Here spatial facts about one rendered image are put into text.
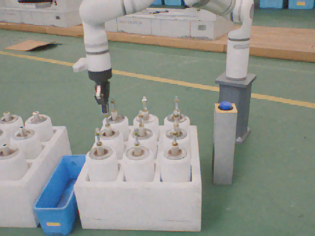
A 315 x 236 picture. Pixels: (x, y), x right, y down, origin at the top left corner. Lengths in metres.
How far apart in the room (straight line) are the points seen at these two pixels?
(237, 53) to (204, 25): 1.71
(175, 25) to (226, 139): 2.20
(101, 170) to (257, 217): 0.54
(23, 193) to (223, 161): 0.69
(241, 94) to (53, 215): 0.89
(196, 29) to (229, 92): 1.75
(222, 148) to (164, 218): 0.33
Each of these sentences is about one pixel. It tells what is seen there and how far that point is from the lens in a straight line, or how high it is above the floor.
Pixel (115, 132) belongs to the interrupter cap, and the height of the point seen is 0.25.
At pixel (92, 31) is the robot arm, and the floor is 0.61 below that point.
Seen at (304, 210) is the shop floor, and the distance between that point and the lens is 1.22.
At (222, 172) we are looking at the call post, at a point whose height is 0.06.
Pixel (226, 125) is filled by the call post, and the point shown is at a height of 0.26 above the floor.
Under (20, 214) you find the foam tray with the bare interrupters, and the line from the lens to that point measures 1.16.
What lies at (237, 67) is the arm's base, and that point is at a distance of 1.39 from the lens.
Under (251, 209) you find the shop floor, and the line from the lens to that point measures 1.17.
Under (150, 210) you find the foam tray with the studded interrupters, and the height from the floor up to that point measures 0.09.
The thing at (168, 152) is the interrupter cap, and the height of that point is 0.25.
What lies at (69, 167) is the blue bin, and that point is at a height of 0.06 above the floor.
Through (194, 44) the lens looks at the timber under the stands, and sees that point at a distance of 3.06.
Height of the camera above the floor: 0.79
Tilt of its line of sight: 27 degrees down
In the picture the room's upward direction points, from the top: 3 degrees counter-clockwise
